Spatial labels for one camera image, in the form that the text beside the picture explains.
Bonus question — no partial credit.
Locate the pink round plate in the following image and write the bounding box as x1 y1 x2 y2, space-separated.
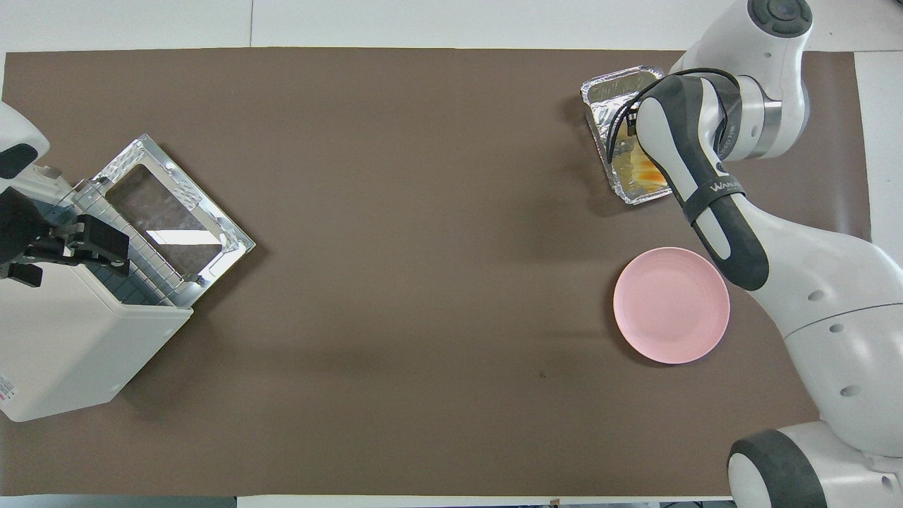
613 247 732 365

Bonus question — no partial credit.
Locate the white toaster oven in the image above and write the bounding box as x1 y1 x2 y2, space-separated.
0 166 193 423

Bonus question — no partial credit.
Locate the aluminium foil tray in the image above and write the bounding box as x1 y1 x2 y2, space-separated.
580 66 674 206

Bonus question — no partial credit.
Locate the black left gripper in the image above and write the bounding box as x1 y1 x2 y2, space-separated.
0 189 131 288

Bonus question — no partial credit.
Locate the metal oven wire rack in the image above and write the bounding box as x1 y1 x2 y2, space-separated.
71 180 195 309

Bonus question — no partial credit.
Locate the brown table mat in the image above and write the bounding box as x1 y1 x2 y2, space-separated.
0 47 898 497

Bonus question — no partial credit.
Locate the sliced orange bread loaf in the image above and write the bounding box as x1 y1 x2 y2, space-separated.
614 140 668 195

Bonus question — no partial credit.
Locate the glass oven door metal frame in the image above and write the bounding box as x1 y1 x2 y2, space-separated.
90 133 257 290

